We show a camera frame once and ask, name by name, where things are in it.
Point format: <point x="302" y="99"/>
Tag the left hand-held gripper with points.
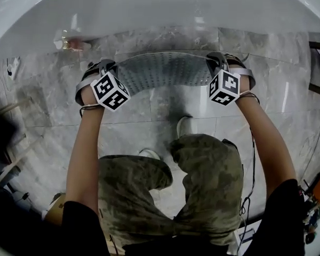
<point x="110" y="92"/>

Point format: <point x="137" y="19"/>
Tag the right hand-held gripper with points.
<point x="229" y="85"/>

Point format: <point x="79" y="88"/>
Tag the grey perforated bath mat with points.
<point x="162" y="71"/>

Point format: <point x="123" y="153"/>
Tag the person's right forearm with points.
<point x="269" y="143"/>

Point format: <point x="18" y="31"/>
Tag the person's left forearm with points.
<point x="82" y="148"/>

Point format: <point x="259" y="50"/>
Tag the grey marble tile floor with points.
<point x="138" y="108"/>

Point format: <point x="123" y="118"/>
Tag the pink bottle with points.
<point x="72" y="43"/>

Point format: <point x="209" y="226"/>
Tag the person's right white shoe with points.
<point x="186" y="125"/>

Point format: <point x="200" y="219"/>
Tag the person's white shoe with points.
<point x="186" y="125"/>
<point x="149" y="153"/>

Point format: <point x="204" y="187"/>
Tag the white bathtub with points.
<point x="149" y="7"/>

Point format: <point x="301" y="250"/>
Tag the person's left white shoe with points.
<point x="149" y="153"/>

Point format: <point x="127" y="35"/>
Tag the person's camouflage trousers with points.
<point x="210" y="175"/>

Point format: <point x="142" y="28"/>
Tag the large cardboard box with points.
<point x="56" y="209"/>

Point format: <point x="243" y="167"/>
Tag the person's black shirt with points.
<point x="272" y="223"/>

